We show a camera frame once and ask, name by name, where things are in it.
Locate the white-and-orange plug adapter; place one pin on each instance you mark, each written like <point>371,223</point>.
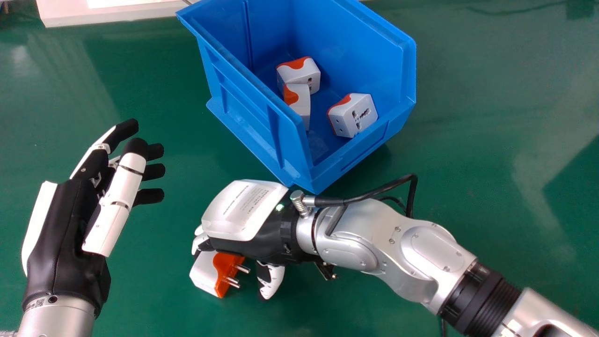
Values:
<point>298,103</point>
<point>217,271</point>
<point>299,72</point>
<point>352,114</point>

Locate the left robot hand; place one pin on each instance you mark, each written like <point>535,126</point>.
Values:
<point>65,243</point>

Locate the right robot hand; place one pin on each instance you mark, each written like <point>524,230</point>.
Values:
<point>243,220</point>

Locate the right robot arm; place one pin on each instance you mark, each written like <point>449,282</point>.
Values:
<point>421,262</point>

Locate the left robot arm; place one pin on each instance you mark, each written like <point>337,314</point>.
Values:
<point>54,320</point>

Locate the blue plastic bin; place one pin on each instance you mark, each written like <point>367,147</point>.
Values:
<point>299,89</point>

